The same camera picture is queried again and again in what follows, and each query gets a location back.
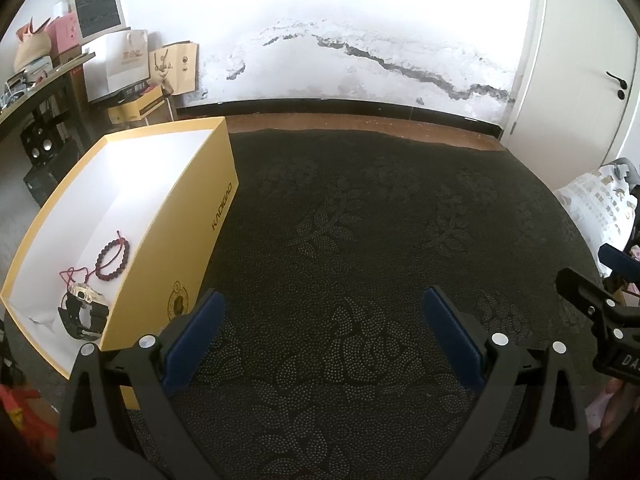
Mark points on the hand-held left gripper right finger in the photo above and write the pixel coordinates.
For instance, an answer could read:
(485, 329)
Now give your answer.
(450, 340)

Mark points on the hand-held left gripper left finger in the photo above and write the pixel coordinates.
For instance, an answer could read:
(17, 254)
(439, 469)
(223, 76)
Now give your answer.
(196, 340)

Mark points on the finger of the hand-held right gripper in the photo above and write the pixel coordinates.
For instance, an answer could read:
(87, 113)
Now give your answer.
(620, 260)
(585, 287)

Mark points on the yellow cardboard box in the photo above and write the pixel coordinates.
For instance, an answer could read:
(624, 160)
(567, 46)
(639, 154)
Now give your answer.
(190, 210)

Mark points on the person's right hand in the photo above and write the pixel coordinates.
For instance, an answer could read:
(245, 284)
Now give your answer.
(617, 405)

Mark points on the white printed plastic bag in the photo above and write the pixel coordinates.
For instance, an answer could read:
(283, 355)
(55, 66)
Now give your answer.
(600, 205)

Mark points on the black wrist watch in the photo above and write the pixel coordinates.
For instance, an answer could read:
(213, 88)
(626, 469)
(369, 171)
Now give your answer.
(75, 327)

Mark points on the dark floral patterned blanket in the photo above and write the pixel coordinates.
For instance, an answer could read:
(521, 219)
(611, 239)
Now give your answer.
(350, 210)

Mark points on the red and yellow bag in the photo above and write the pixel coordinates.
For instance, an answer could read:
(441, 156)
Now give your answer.
(22, 415)

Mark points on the white door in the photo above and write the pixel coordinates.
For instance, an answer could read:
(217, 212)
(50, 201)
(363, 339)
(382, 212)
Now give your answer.
(575, 50)

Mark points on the yellow flat carton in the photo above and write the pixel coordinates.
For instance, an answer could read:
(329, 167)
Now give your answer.
(135, 107)

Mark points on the black speaker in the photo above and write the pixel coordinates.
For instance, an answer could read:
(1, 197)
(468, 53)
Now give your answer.
(42, 142)

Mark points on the brown paper bag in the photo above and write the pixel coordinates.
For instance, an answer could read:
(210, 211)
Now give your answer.
(172, 67)

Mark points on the white paper bag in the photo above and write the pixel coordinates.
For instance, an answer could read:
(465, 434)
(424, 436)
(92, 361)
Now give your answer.
(115, 65)

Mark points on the black desk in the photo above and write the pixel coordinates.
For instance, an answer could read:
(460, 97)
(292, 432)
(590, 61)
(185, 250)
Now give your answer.
(40, 97)

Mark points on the pink box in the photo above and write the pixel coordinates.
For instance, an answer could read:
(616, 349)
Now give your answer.
(65, 35)

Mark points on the beige woven bag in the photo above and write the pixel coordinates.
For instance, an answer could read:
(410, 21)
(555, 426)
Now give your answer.
(32, 50)

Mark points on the white framed dark board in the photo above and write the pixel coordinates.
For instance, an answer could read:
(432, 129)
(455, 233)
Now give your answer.
(95, 2)

